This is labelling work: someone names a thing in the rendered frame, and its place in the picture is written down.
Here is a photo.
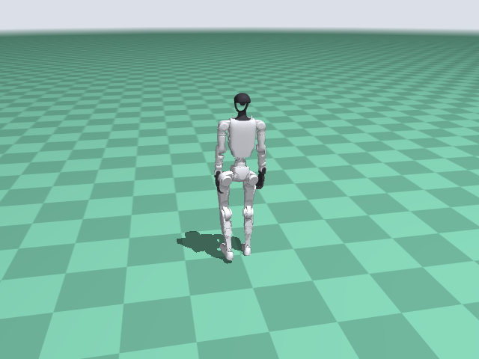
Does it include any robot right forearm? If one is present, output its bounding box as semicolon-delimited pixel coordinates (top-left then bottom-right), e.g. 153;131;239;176
257;144;266;172

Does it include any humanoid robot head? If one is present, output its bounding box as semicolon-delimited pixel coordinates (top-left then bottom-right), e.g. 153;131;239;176
234;93;251;120

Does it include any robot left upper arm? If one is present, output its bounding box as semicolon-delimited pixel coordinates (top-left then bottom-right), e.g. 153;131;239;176
217;120;230;153

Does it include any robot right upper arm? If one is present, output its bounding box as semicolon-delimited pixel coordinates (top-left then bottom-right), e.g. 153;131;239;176
255;120;266;153

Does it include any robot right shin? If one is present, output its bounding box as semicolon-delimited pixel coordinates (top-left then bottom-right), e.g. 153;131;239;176
244;208;254;248

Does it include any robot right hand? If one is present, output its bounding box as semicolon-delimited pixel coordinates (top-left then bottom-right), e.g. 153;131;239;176
256;168;266;189

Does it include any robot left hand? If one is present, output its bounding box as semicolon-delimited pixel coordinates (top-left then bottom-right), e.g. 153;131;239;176
214;171;223;194

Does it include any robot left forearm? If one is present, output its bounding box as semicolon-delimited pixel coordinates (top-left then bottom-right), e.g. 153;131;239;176
214;145;224;175

